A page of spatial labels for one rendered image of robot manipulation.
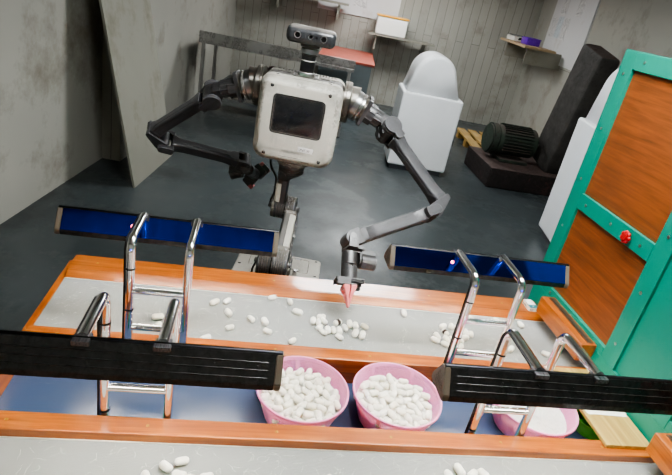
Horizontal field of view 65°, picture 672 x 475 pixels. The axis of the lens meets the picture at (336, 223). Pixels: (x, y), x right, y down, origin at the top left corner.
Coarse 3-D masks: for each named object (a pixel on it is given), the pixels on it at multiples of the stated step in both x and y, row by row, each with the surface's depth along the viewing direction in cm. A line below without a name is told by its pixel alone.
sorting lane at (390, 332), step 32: (64, 288) 174; (96, 288) 178; (160, 288) 185; (64, 320) 160; (160, 320) 169; (192, 320) 172; (224, 320) 175; (256, 320) 178; (288, 320) 181; (352, 320) 189; (384, 320) 192; (416, 320) 196; (448, 320) 200; (416, 352) 178; (512, 352) 189
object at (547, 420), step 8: (536, 408) 164; (544, 408) 165; (552, 408) 167; (512, 416) 160; (520, 416) 160; (536, 416) 161; (544, 416) 163; (552, 416) 163; (560, 416) 163; (536, 424) 159; (544, 424) 159; (552, 424) 160; (560, 424) 161; (544, 432) 156; (552, 432) 157; (560, 432) 157
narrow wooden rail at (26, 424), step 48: (0, 432) 120; (48, 432) 122; (96, 432) 124; (144, 432) 126; (192, 432) 128; (240, 432) 131; (288, 432) 134; (336, 432) 137; (384, 432) 140; (432, 432) 143
